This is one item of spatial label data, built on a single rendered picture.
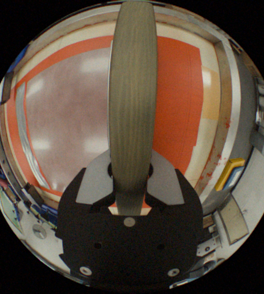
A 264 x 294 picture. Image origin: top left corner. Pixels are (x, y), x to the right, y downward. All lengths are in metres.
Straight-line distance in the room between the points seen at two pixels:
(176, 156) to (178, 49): 0.20
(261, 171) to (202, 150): 3.22
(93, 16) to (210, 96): 0.26
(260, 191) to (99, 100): 3.55
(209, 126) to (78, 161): 0.27
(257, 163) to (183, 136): 3.30
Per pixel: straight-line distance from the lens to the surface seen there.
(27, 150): 0.35
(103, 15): 0.23
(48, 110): 0.23
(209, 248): 0.67
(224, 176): 0.41
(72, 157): 0.23
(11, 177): 0.66
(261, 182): 3.44
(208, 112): 0.21
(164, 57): 0.18
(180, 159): 0.21
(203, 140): 0.22
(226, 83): 0.23
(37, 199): 0.48
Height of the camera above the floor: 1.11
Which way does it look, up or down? 64 degrees down
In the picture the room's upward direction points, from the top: 179 degrees clockwise
